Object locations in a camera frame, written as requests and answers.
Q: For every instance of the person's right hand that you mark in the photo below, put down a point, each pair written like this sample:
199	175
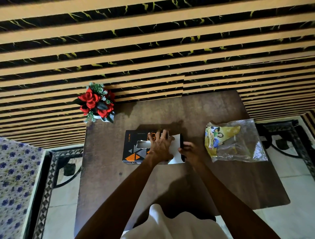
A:
192	154

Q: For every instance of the person's left hand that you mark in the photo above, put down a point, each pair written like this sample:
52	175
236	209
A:
159	149

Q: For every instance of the person's left thumb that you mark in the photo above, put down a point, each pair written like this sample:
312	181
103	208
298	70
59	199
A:
172	140

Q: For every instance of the person's right fingers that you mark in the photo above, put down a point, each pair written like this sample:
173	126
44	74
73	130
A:
185	149

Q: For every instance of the white cardboard insert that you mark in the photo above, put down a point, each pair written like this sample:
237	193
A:
176	150

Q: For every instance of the black box with orange triangles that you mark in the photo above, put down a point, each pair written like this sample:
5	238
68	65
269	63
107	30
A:
133	145

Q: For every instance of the person's left forearm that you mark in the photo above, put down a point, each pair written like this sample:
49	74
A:
118	199

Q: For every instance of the person's right forearm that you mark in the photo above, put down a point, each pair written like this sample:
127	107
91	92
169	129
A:
231	199

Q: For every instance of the yellow printed packet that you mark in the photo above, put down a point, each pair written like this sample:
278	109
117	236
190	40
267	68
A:
216	139

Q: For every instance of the clear plastic bag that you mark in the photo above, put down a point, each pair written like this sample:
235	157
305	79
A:
248	145

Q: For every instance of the person's white garment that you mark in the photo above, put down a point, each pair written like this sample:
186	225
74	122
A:
177	227

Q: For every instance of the red artificial flower pot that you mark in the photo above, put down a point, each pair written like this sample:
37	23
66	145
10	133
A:
94	102

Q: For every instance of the bed with blue floral sheet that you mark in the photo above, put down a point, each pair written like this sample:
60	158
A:
17	187

